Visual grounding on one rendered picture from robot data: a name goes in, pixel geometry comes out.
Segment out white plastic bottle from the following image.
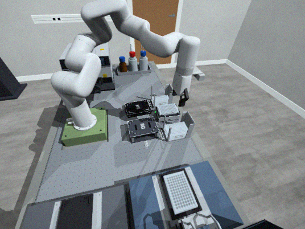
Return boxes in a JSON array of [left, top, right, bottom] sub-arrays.
[[128, 58, 138, 71]]

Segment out brown glass bottle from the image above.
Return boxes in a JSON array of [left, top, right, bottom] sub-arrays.
[[119, 63, 127, 72]]

